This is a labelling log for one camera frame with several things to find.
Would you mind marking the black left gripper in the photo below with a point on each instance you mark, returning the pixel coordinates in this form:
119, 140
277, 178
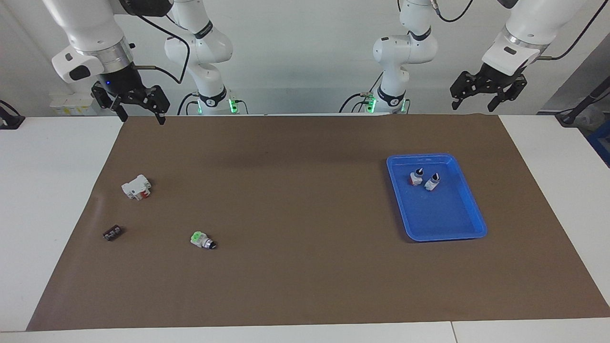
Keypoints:
495, 81

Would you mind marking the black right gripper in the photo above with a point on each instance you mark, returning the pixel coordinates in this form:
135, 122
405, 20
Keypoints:
119, 81

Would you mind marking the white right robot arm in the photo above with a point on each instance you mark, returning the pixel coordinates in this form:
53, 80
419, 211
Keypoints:
90, 24

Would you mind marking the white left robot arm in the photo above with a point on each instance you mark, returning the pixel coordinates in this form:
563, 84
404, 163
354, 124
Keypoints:
402, 52

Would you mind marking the white box stack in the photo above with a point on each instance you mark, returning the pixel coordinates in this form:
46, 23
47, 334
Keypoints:
74, 102

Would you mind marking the white red circuit breaker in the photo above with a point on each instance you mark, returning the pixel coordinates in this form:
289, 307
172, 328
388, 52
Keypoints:
136, 187

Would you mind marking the black stand leg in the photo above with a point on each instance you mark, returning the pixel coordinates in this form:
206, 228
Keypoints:
584, 102

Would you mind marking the blue crate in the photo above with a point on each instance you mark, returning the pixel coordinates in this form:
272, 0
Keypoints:
601, 143

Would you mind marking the blue plastic tray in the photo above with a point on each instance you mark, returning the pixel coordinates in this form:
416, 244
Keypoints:
443, 214

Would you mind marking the small black terminal block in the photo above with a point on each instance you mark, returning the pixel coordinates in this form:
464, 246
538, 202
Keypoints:
112, 233

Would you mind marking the brown table mat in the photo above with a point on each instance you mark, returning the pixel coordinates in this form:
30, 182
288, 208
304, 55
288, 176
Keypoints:
286, 214

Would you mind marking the small white selector switch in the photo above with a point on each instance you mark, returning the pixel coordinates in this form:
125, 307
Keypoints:
432, 182

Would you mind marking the selector switch red base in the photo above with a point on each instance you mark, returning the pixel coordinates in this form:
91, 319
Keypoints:
416, 178

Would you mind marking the black clamp mount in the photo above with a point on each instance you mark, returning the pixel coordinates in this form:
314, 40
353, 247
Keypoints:
9, 119

